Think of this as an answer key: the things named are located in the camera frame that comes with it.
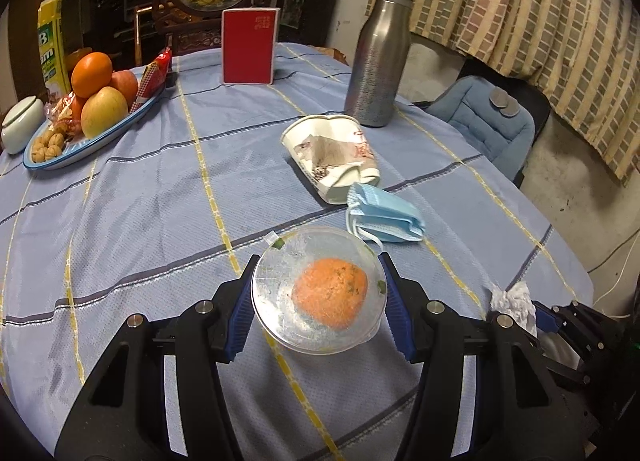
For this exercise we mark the blue cushioned chair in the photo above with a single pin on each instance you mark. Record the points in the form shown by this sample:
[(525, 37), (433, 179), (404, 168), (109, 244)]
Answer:
[(539, 108)]

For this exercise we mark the striped beige curtain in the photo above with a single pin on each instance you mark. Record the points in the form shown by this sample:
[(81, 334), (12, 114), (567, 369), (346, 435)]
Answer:
[(525, 6)]

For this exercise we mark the blue checked tablecloth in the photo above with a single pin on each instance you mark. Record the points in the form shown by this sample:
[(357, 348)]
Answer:
[(150, 216)]

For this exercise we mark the clear plastic bowl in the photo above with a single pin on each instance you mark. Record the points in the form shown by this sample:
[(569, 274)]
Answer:
[(277, 301)]

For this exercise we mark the blue face mask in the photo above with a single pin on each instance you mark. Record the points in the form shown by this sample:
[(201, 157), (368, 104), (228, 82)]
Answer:
[(385, 216)]

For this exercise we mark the stainless steel bottle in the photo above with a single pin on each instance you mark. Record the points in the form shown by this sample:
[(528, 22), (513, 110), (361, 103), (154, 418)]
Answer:
[(377, 56)]

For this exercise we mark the blue rimmed fruit plate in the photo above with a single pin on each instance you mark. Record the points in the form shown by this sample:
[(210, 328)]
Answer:
[(110, 133)]

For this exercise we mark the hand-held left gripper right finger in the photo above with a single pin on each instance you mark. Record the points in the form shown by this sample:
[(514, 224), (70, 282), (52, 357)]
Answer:
[(400, 311)]

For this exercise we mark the red box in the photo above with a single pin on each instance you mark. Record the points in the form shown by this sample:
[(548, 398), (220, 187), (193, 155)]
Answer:
[(248, 46)]

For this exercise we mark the dark wooden chair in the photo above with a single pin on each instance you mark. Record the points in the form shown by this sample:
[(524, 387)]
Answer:
[(130, 16)]

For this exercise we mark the yellow cereal box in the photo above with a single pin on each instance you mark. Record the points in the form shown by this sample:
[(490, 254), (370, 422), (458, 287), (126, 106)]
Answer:
[(52, 51)]

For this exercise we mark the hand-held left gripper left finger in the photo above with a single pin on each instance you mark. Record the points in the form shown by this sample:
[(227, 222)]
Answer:
[(239, 321)]

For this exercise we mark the orange food leftover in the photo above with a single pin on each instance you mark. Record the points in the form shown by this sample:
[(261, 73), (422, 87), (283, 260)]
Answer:
[(330, 293)]

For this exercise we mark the red apple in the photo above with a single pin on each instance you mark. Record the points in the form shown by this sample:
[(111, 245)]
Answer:
[(126, 86)]

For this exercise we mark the blue seat cushion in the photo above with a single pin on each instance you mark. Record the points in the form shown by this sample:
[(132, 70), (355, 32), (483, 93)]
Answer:
[(480, 126)]

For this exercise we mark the large orange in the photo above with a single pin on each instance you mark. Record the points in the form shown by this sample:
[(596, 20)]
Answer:
[(91, 73)]

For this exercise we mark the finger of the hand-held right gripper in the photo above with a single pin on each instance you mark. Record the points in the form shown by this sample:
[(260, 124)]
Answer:
[(547, 317), (570, 368)]

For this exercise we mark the white tissue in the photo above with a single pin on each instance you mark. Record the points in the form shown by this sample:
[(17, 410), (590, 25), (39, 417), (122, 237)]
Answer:
[(512, 303)]

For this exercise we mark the pile of walnuts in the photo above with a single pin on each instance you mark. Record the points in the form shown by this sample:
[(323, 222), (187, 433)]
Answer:
[(49, 146)]

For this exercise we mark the clear bag of snacks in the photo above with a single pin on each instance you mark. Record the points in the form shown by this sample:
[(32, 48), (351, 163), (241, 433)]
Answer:
[(62, 116)]

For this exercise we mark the yellow apple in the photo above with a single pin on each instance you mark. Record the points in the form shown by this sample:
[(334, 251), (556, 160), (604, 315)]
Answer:
[(104, 111)]

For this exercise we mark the white ceramic jar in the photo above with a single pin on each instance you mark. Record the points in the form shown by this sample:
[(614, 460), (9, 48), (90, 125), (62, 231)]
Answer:
[(20, 123)]

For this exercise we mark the small red snack packet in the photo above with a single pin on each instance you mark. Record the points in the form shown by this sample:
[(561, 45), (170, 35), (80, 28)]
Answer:
[(152, 76)]

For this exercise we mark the crumpled paper cup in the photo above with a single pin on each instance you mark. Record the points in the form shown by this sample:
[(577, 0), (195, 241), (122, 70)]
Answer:
[(362, 143)]

